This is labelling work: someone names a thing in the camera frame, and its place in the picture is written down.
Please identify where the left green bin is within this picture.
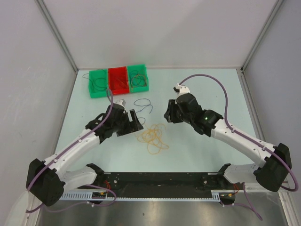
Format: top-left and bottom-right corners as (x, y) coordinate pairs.
(88, 69), (112, 98)

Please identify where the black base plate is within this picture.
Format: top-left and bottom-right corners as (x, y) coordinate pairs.
(92, 172), (243, 190)

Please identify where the grey cable duct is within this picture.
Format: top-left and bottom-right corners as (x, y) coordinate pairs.
(59, 191), (221, 202)

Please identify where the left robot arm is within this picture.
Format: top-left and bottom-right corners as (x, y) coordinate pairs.
(26, 103), (143, 207)

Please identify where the green bin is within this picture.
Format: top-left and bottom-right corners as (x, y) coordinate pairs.
(127, 64), (149, 93)
(88, 69), (112, 98)

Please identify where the aluminium frame rail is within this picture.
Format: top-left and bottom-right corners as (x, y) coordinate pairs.
(61, 171), (291, 193)

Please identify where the right green bin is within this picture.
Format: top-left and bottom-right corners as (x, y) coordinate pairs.
(127, 64), (149, 93)

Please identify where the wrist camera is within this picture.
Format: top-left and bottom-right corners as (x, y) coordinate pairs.
(173, 83), (190, 97)
(115, 99), (126, 108)

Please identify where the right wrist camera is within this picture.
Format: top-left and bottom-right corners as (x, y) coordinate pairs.
(173, 83), (190, 97)

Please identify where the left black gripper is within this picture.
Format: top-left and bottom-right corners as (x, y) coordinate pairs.
(112, 109), (143, 136)

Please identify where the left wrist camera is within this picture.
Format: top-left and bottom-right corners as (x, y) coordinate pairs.
(115, 99), (126, 108)

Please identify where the red bin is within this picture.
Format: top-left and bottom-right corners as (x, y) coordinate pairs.
(108, 66), (129, 95)

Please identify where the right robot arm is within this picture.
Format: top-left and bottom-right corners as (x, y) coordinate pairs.
(164, 93), (292, 192)

